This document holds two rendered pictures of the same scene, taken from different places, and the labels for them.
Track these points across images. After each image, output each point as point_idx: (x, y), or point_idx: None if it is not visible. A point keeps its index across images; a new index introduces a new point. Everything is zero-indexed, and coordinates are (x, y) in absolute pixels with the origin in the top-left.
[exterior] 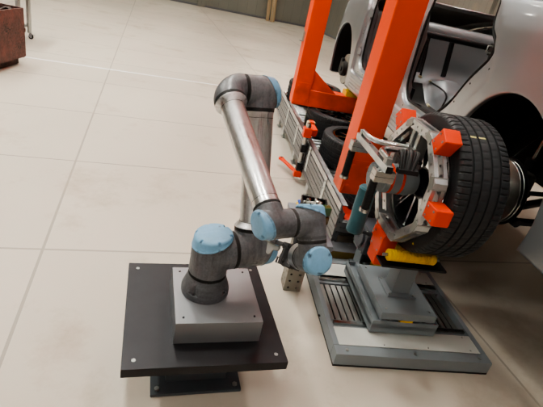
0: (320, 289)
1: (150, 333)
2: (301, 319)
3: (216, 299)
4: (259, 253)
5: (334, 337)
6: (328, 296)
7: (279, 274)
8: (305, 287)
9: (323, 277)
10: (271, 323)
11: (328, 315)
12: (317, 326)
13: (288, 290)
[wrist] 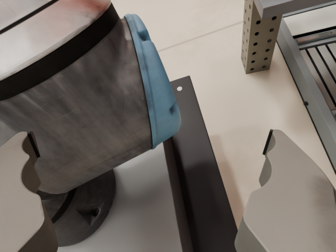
0: (303, 61)
1: None
2: (278, 114)
3: (81, 237)
4: (101, 151)
5: None
6: (317, 68)
7: (238, 52)
8: (276, 59)
9: (304, 38)
10: (225, 217)
11: (325, 106)
12: (304, 121)
13: (252, 72)
